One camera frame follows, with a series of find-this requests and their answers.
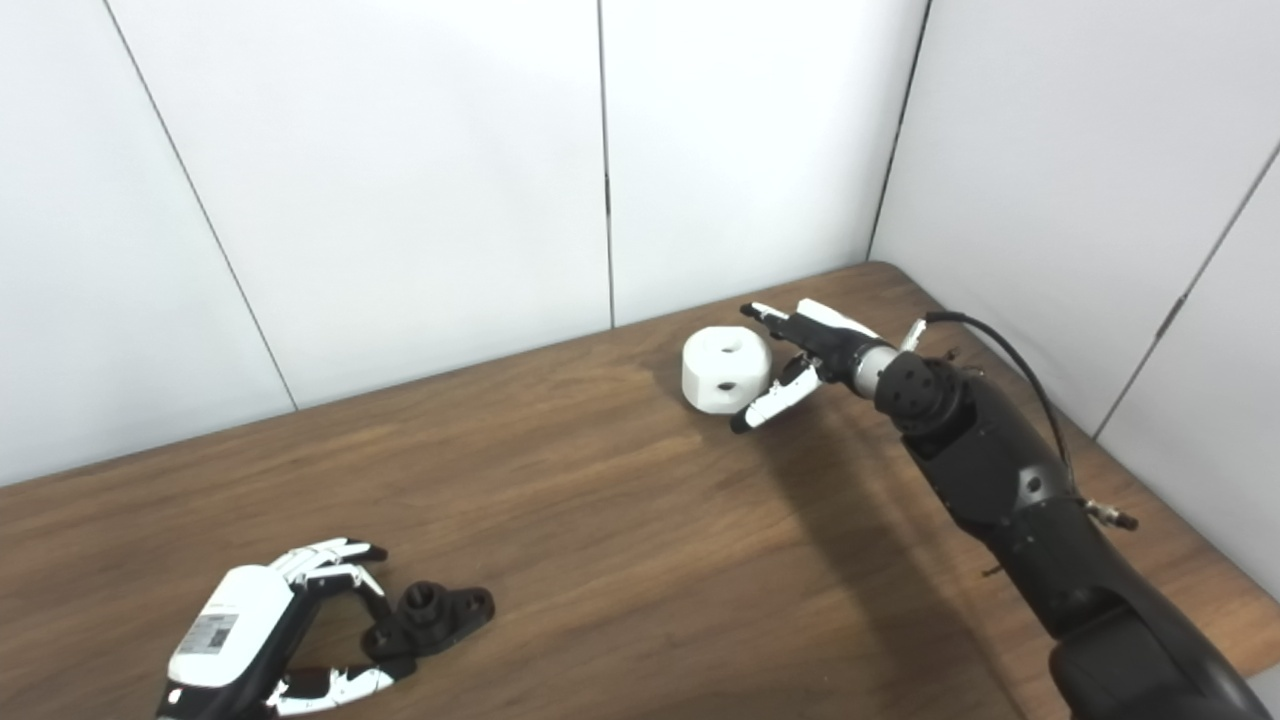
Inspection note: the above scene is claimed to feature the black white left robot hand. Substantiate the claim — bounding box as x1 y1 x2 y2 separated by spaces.
155 537 419 720

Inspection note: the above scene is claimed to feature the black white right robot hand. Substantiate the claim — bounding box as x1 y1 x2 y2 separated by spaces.
729 298 899 435

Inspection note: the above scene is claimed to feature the round white plastic piece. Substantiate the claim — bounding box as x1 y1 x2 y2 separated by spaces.
682 326 775 415

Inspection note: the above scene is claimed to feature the black plastic holder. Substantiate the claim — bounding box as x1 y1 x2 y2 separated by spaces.
362 581 496 661

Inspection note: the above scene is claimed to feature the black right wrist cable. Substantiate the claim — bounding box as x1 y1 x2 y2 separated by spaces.
905 311 1141 531

